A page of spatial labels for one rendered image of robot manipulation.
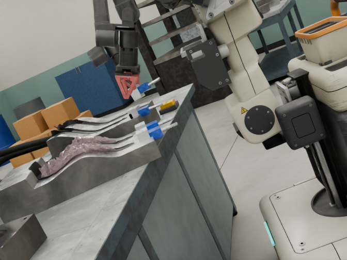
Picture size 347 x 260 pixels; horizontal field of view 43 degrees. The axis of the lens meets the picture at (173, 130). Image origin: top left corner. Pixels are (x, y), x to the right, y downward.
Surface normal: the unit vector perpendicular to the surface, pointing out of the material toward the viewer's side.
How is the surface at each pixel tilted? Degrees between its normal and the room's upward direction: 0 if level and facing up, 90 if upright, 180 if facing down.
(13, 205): 90
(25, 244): 90
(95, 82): 90
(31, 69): 90
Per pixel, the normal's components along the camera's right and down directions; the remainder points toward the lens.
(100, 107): -0.32, 0.36
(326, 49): -0.01, 0.29
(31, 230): 0.90, -0.34
